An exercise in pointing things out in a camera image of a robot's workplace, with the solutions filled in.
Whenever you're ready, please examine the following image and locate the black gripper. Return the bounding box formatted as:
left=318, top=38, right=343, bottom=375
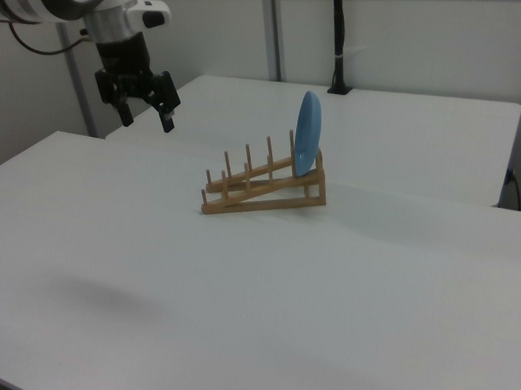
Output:
left=92, top=29, right=185, bottom=135

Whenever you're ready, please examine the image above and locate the blue round plate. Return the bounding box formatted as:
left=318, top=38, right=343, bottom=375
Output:
left=293, top=90, right=325, bottom=179

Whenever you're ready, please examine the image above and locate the wooden plate rack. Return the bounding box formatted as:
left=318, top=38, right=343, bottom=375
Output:
left=199, top=125, right=330, bottom=220

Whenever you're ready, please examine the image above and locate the black pole stand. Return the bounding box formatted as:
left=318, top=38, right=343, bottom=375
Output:
left=326, top=0, right=358, bottom=96

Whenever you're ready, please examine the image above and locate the aluminium frame post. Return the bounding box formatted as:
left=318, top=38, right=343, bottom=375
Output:
left=52, top=23, right=101, bottom=139
left=259, top=0, right=289, bottom=82

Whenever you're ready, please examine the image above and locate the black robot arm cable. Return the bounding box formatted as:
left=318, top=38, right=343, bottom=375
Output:
left=7, top=20, right=90, bottom=56

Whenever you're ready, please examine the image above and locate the black cable at table edge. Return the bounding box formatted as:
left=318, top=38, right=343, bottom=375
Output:
left=505, top=168, right=521, bottom=211

